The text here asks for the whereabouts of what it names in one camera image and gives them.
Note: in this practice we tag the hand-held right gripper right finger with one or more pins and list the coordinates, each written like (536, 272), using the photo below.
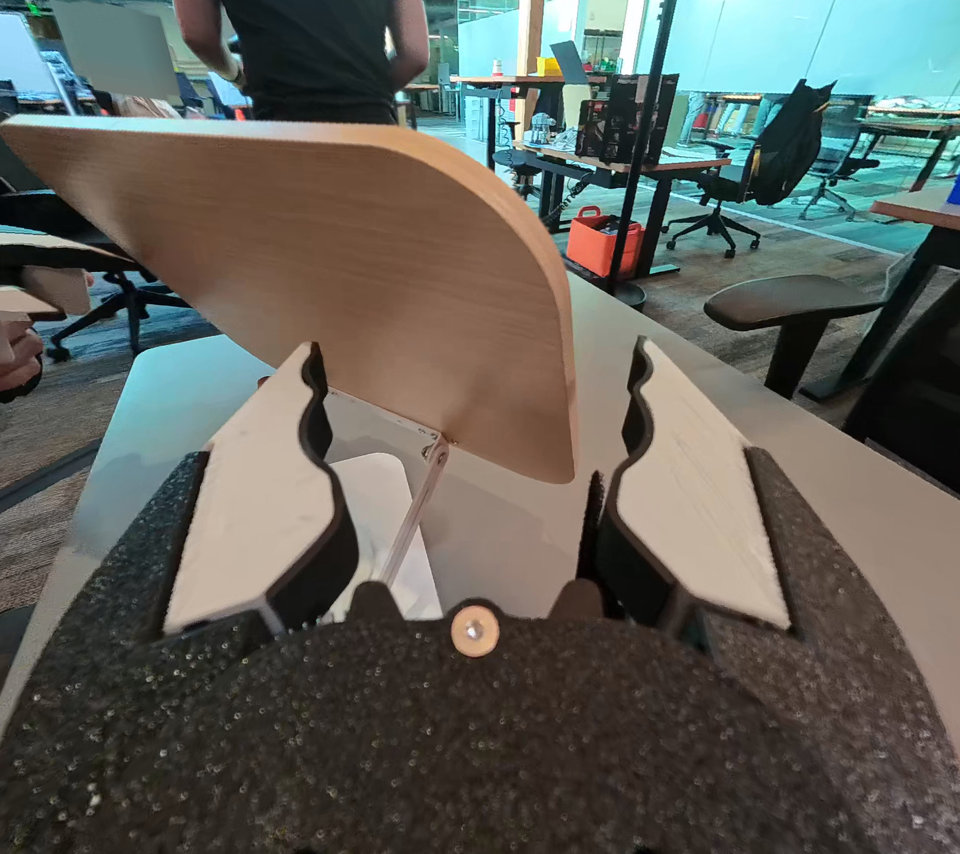
(697, 494)

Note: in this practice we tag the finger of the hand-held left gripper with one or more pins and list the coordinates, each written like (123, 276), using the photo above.
(52, 250)
(26, 305)

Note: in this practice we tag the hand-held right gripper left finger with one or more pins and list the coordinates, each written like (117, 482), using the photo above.
(255, 494)

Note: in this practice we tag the wooden tilting board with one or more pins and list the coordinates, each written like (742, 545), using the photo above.
(300, 231)

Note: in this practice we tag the grey desk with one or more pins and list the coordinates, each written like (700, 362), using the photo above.
(825, 494)

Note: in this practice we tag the person's left hand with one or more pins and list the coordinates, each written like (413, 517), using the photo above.
(19, 355)

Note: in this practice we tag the black swivel chair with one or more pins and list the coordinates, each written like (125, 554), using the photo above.
(127, 291)

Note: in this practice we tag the black pole stand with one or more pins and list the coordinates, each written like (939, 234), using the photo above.
(630, 297)

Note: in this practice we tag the orange storage tote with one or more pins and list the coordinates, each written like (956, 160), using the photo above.
(604, 243)

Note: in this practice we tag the wooden top black table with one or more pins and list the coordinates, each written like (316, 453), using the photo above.
(637, 162)
(922, 205)

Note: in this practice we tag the black chair with jacket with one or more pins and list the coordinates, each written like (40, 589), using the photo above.
(780, 156)

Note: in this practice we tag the black printed box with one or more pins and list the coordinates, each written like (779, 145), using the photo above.
(622, 119)

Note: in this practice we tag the small grey robot figure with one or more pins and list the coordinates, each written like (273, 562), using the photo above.
(540, 128)

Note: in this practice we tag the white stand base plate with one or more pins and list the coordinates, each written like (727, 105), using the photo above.
(375, 494)

